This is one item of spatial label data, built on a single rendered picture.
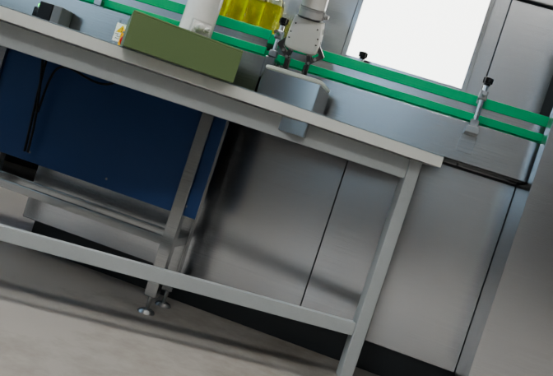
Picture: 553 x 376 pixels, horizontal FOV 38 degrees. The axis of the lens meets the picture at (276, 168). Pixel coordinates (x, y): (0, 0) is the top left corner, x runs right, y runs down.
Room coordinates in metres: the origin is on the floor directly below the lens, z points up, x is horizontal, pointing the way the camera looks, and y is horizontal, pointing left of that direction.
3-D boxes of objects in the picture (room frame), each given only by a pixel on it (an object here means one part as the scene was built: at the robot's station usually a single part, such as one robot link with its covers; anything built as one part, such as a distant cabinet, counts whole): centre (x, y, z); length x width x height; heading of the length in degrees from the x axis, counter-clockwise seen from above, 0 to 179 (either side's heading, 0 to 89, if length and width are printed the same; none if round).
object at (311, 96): (2.41, 0.01, 0.79); 0.27 x 0.17 x 0.08; 170
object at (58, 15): (2.56, 0.83, 0.79); 0.08 x 0.08 x 0.08; 80
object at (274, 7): (2.64, 0.17, 0.99); 0.06 x 0.06 x 0.21; 81
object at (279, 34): (2.50, 0.11, 0.95); 0.17 x 0.03 x 0.12; 170
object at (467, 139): (2.38, -0.52, 0.90); 0.17 x 0.05 x 0.23; 170
